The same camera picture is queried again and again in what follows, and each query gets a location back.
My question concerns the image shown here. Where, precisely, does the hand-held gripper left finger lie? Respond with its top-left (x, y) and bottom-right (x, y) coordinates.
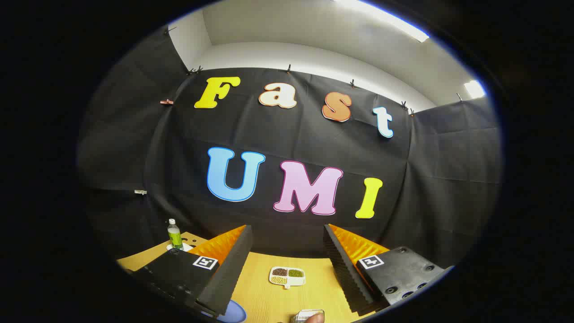
top-left (123, 224), bottom-right (253, 320)

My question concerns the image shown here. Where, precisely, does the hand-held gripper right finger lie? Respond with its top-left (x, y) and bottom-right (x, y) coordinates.
top-left (323, 223), bottom-right (454, 317)

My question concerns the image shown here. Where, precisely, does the square metal wire basket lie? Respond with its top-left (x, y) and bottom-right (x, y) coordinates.
top-left (291, 309), bottom-right (325, 323)

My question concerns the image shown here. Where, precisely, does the blue round plate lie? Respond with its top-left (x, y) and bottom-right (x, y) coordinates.
top-left (202, 300), bottom-right (248, 323)

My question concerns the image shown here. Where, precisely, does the white divided dish with beans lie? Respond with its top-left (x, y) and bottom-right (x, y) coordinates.
top-left (269, 266), bottom-right (306, 289)

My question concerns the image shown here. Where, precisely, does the green plastic bottle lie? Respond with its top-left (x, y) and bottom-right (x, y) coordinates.
top-left (167, 218), bottom-right (184, 251)

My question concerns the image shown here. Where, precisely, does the row of black cloth clips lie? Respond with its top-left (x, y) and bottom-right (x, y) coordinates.
top-left (187, 64), bottom-right (463, 117)

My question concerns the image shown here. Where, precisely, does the small ceiling light panel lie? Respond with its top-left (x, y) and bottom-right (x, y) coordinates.
top-left (463, 80), bottom-right (486, 99)

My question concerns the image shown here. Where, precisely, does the long ceiling light strip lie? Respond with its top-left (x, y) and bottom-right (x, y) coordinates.
top-left (334, 0), bottom-right (430, 43)

